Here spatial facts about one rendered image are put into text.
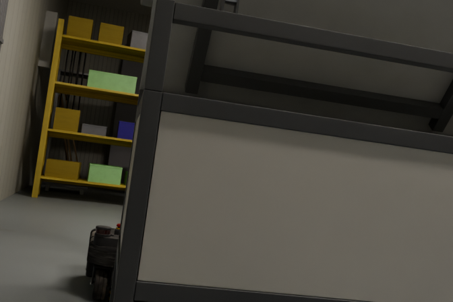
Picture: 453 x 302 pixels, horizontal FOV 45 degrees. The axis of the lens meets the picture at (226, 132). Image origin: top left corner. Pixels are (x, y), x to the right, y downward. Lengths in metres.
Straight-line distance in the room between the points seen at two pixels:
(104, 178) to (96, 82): 1.14
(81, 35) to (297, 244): 5.75
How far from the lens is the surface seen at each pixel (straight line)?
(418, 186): 1.36
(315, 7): 1.69
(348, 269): 1.30
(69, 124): 6.68
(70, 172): 6.68
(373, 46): 1.32
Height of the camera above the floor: 0.67
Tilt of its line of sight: 3 degrees up
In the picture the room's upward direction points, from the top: 8 degrees clockwise
